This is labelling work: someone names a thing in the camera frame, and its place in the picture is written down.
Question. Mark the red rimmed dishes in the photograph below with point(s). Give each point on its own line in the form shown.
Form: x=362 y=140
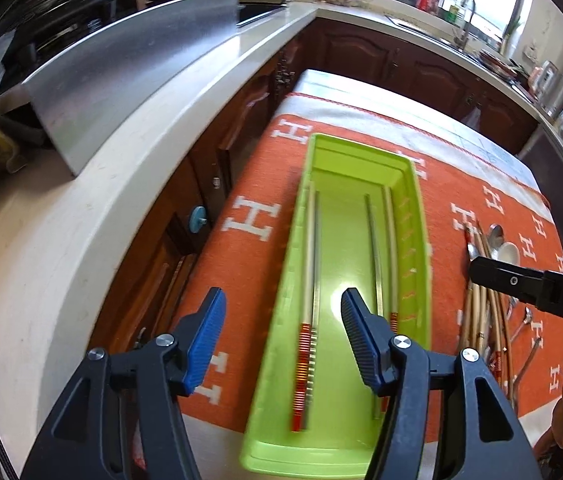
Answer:
x=501 y=62

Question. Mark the white ceramic spoon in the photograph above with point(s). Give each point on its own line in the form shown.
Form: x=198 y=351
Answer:
x=507 y=252

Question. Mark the metal faucet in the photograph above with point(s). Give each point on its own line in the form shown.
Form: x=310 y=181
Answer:
x=465 y=20

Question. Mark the white kitchen countertop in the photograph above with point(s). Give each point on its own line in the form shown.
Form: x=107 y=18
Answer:
x=61 y=260

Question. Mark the brown wooden cabinets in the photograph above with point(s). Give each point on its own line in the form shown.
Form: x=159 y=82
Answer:
x=361 y=55

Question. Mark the green plastic utensil tray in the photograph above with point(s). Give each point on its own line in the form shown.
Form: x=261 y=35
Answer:
x=341 y=260

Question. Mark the long metal serving spoon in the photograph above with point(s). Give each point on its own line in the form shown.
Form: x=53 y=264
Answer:
x=531 y=360

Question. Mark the green bottle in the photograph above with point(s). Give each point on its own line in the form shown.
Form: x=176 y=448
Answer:
x=455 y=10

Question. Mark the steel sink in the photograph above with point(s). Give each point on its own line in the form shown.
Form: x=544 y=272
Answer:
x=426 y=27

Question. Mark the blue round knob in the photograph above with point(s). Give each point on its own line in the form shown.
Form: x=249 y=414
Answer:
x=196 y=219

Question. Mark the metal chopstick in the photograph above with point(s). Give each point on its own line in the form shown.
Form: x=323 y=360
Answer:
x=316 y=270
x=375 y=260

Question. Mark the small metal spoon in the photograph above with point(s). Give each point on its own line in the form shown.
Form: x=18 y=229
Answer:
x=526 y=316

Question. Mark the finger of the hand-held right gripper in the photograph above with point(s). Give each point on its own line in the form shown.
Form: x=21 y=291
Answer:
x=506 y=277

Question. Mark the black cooktop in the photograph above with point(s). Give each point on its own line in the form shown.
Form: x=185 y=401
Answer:
x=261 y=12

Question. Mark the large metal spoon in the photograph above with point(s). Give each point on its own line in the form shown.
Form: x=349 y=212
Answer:
x=495 y=235

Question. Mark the stainless steel panel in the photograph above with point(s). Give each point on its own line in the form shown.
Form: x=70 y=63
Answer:
x=126 y=75

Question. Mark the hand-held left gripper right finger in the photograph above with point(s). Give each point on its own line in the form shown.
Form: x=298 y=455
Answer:
x=361 y=340

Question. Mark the pile of wooden chopsticks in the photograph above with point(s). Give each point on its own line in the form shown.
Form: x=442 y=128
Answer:
x=481 y=310

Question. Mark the cream chopstick red striped end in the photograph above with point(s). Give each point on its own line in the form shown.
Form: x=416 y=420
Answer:
x=306 y=260
x=391 y=240

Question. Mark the orange printed blanket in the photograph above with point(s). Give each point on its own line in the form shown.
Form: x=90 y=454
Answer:
x=261 y=180

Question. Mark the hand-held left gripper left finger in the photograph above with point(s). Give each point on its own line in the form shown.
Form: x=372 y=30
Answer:
x=206 y=340

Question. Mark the stainless steel appliance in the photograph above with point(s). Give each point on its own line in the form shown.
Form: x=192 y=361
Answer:
x=551 y=170

